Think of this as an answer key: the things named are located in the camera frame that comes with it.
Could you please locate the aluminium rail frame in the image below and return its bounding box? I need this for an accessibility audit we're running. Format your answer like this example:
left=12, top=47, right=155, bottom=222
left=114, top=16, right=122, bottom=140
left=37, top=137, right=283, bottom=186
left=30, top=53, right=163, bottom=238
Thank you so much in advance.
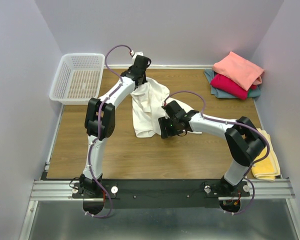
left=17, top=177, right=300, bottom=240

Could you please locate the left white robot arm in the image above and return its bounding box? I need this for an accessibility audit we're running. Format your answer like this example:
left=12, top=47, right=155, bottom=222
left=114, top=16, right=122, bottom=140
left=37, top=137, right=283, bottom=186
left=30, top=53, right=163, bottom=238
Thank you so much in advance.
left=78, top=55, right=152, bottom=198

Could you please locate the folded pink t shirt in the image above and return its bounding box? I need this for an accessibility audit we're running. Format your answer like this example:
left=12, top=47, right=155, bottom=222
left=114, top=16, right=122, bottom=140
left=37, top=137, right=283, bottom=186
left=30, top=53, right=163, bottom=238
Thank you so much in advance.
left=212, top=51, right=265, bottom=91

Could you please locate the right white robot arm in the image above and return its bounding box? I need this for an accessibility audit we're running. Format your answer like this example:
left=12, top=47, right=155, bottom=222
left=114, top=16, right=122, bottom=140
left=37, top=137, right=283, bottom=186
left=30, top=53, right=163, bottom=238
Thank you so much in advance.
left=158, top=100, right=270, bottom=196

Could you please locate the folded red t shirt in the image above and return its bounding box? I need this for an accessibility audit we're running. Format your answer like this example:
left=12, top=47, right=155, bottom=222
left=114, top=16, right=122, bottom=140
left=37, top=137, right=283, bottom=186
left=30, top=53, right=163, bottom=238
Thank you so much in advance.
left=210, top=73, right=257, bottom=100

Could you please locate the folded blue t shirt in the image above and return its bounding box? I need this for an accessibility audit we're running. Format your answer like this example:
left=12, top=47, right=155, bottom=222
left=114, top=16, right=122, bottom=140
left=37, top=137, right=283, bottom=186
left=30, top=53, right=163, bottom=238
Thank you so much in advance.
left=204, top=69, right=261, bottom=99

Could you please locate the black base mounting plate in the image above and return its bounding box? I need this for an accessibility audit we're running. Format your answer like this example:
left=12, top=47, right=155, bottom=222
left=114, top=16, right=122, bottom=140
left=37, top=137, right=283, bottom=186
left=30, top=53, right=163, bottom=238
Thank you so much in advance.
left=72, top=177, right=250, bottom=209

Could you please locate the white plastic basket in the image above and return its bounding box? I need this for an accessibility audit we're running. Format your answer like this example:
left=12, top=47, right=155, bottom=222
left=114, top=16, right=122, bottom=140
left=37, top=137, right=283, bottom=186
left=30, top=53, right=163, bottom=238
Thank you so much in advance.
left=49, top=53, right=105, bottom=105

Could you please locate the folded green t shirt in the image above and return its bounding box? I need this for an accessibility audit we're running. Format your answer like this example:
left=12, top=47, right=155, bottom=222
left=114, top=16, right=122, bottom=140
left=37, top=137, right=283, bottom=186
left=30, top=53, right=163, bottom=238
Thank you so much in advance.
left=247, top=89, right=255, bottom=98

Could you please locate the yellow folded towel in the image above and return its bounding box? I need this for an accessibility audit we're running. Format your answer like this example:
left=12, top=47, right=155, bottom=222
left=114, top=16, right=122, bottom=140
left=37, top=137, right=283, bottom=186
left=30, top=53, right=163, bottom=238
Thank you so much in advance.
left=251, top=128, right=281, bottom=182

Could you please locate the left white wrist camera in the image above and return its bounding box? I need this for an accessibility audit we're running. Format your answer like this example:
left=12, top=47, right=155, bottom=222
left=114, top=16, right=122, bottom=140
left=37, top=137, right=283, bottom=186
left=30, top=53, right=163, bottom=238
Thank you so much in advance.
left=130, top=50, right=144, bottom=59

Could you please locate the white floral t shirt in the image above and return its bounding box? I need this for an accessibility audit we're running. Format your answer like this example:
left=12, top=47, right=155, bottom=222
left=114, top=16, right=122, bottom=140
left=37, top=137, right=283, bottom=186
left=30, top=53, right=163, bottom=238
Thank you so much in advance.
left=131, top=76, right=203, bottom=139

